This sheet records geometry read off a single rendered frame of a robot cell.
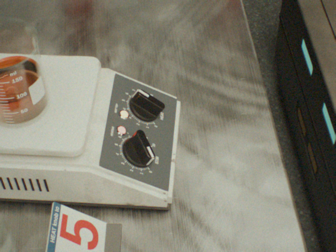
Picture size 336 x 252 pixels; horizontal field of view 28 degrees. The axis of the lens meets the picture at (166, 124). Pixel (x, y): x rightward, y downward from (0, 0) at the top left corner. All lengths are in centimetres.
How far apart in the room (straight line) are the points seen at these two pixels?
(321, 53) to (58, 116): 83
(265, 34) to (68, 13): 113
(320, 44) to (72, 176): 86
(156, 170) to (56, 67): 14
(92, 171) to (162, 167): 7
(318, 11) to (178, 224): 89
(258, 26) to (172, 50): 116
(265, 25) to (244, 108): 123
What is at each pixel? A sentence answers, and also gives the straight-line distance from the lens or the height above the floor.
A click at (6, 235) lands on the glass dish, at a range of 65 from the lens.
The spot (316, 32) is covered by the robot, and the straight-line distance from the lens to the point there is 142.
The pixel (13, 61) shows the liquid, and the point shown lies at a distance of 64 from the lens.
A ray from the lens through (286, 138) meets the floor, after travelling 169.
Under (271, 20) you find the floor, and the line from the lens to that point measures 198.
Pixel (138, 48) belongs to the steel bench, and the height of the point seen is 75.
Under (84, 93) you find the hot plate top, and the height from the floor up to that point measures 84.
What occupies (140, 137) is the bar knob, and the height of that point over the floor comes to 82.
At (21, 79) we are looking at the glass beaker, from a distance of 59.
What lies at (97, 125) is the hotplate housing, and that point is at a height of 82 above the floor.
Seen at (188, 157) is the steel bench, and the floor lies 75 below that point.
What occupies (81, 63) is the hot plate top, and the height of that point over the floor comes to 84.
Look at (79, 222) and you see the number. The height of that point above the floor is 77.
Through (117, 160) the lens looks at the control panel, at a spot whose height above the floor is 81.
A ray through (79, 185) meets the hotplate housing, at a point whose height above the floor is 79.
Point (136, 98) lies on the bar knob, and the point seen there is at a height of 81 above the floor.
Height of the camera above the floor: 131
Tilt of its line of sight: 51 degrees down
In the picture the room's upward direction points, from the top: 2 degrees counter-clockwise
